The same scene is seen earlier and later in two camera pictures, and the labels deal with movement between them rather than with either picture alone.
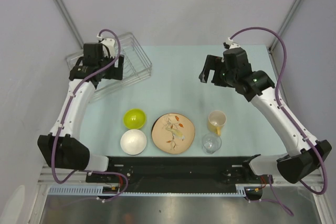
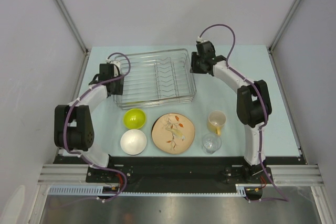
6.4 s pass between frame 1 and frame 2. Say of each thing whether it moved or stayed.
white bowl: stayed
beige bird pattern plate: stayed
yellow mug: stayed
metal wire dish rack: moved
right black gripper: moved
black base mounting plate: stayed
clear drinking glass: stayed
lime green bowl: stayed
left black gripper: moved
